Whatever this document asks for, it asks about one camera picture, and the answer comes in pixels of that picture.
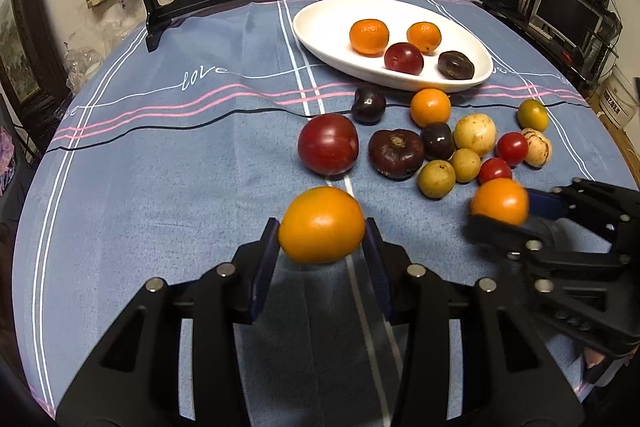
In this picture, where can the dark framed picture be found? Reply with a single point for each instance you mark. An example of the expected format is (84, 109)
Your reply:
(15, 37)

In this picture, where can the large red tomato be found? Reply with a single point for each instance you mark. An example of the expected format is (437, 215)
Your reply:
(328, 144)

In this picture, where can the computer monitor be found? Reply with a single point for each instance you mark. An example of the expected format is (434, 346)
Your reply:
(565, 12)

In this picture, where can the large orange tomato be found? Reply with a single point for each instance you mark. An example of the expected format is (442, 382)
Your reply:
(321, 224)

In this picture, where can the red cherry tomato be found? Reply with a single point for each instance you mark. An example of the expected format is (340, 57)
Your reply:
(494, 169)
(512, 148)

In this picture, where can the white oval plate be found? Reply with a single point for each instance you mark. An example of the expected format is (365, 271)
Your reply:
(325, 27)

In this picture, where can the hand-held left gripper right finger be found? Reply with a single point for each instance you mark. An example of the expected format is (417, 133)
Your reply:
(377, 267)

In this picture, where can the yellow passion fruit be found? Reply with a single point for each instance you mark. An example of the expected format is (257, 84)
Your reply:
(475, 134)

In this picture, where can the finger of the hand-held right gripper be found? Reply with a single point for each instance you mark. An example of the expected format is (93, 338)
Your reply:
(500, 234)
(547, 205)

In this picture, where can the black metal rack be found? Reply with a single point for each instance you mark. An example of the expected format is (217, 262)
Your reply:
(607, 42)

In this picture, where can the small olive green fruit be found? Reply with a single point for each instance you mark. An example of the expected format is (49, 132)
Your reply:
(436, 179)
(465, 165)

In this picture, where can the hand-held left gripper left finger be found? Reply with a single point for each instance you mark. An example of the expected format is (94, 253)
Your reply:
(265, 267)

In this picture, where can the clear plastic bag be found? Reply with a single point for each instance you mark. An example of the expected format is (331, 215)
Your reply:
(82, 62)

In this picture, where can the red tomato on plate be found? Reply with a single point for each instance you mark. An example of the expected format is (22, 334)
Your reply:
(404, 57)

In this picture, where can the green orange tomato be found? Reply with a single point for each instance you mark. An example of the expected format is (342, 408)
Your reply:
(532, 115)

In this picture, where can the blue striped tablecloth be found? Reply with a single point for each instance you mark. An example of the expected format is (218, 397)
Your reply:
(175, 182)

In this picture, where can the person's right hand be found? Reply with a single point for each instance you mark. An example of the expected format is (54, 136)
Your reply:
(595, 363)

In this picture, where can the large dark purple tomato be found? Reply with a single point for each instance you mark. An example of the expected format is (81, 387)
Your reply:
(396, 153)

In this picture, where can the striped pepino melon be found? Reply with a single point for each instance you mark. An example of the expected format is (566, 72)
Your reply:
(539, 149)

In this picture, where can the white bucket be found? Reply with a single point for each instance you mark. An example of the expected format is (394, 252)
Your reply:
(620, 102)

